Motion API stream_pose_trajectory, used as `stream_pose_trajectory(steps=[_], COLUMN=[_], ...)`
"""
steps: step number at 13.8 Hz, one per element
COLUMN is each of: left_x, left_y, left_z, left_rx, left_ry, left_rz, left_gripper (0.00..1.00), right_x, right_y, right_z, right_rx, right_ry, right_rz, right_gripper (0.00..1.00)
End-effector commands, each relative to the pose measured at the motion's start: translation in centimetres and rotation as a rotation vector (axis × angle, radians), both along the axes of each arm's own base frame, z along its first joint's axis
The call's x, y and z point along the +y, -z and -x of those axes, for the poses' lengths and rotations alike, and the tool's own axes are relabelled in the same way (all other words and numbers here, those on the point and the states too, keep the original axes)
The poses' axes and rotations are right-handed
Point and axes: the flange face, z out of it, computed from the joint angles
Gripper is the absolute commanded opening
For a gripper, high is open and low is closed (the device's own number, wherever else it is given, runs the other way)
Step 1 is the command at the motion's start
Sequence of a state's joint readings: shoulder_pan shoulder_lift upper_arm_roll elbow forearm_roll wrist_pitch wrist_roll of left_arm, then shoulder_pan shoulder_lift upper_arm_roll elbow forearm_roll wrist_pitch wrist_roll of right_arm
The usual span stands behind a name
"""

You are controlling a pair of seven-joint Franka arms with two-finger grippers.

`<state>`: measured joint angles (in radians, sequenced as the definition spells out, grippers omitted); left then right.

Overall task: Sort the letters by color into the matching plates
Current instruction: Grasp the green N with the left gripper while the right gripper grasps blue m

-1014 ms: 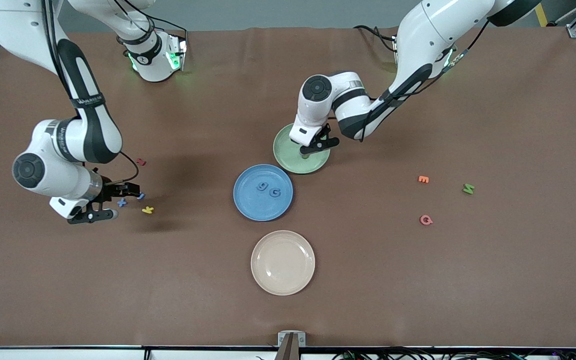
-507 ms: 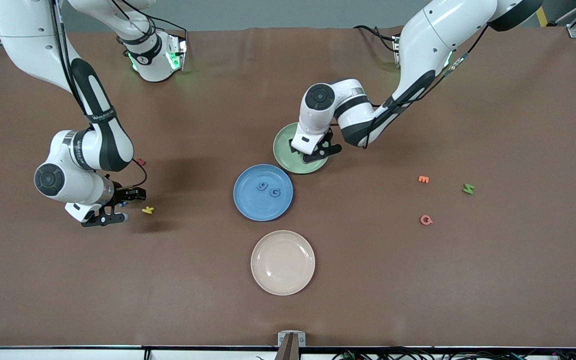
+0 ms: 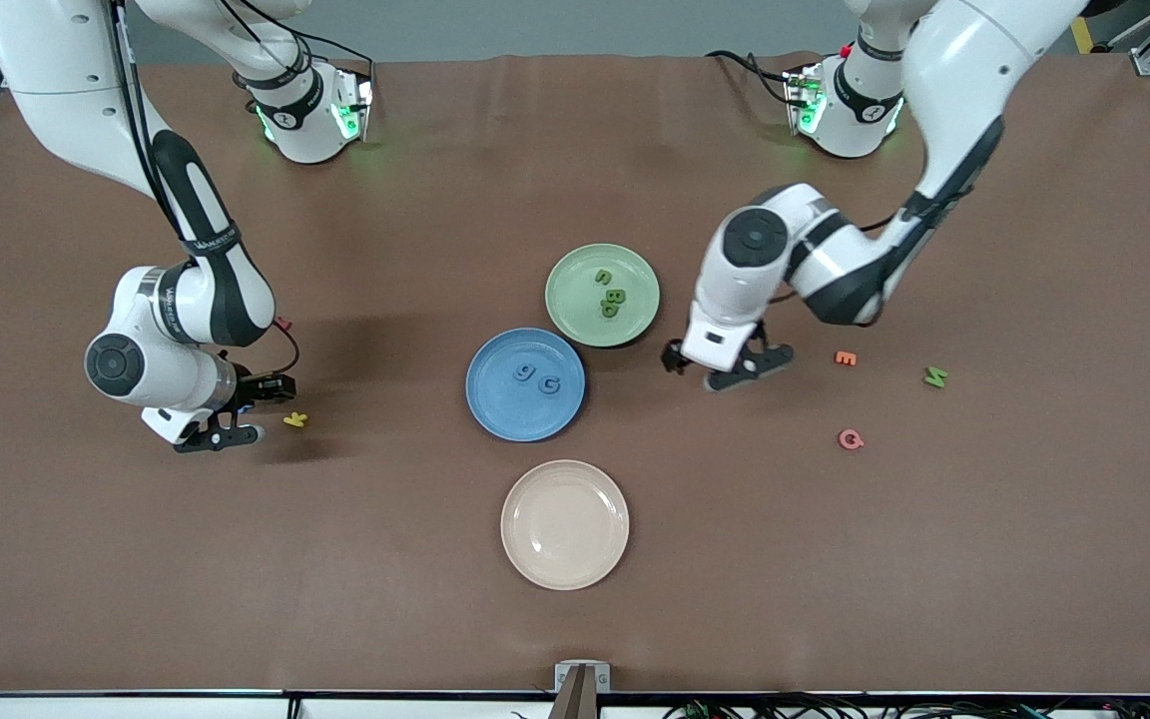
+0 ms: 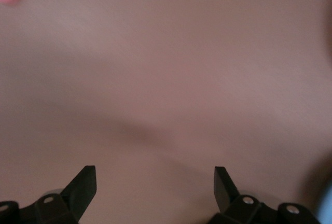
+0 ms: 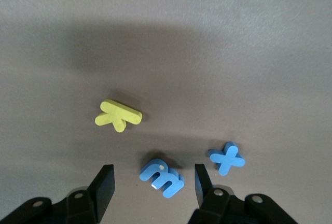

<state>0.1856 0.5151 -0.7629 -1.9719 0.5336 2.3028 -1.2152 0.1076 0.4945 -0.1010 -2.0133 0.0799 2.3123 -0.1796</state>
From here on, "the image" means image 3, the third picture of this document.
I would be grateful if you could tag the green letter N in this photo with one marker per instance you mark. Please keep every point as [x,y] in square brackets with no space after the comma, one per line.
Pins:
[935,376]

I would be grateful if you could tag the white table edge strip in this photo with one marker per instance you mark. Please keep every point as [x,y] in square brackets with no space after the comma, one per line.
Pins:
[136,709]

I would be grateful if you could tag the yellow floor tape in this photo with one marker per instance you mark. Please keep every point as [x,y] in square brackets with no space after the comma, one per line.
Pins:
[1082,32]

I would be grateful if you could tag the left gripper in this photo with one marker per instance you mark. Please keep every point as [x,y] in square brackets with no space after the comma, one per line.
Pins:
[674,357]

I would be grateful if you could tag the blue plate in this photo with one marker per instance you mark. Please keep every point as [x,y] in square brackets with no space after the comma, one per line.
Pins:
[500,414]

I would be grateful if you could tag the yellow letter K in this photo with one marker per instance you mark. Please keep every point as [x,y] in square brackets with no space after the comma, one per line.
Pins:
[294,419]

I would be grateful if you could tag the pink letter Q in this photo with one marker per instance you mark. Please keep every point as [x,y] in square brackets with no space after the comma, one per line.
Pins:
[843,440]

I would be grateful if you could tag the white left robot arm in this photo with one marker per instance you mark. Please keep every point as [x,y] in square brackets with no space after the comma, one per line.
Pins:
[974,60]

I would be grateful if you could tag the blue numeral nine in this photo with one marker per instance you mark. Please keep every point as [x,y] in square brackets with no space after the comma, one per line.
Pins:
[529,369]

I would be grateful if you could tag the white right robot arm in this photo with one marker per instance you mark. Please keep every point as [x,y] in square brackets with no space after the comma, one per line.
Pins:
[46,60]

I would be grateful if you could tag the green plate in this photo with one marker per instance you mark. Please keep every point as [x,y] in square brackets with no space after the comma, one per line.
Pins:
[575,310]

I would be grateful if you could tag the brown camera support post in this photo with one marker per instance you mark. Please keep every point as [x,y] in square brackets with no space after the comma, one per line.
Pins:
[575,704]

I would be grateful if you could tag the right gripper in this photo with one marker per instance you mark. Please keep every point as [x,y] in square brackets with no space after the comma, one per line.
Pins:
[254,389]

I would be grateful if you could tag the brown table cover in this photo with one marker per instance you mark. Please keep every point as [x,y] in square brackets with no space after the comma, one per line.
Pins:
[835,549]

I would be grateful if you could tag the blue letter G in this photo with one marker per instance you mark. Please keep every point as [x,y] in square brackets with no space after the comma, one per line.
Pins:
[542,385]

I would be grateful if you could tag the gray camera mount bracket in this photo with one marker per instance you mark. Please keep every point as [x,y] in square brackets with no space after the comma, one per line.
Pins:
[582,676]

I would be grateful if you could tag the beige plate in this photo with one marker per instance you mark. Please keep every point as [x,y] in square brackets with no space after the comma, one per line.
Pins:
[565,524]

